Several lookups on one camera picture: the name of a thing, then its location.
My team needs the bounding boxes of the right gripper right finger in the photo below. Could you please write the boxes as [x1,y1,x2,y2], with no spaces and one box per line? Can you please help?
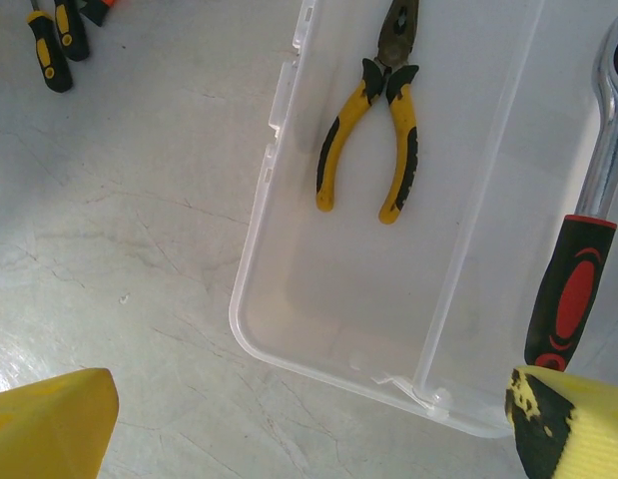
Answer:
[505,366,618,479]

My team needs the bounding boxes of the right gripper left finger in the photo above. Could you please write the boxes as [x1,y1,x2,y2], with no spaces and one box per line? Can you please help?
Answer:
[0,367,121,479]

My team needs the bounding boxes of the clear plastic tool box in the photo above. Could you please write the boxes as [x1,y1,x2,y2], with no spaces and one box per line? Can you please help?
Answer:
[228,0,618,440]

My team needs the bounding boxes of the yellow black pliers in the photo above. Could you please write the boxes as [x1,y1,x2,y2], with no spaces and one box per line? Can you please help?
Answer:
[315,0,420,226]

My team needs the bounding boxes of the ratchet wrench red black handle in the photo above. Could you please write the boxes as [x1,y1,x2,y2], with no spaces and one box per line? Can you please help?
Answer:
[523,9,618,373]

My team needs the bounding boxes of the orange black screwdriver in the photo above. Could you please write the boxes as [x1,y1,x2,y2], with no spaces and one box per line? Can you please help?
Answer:
[81,0,121,27]

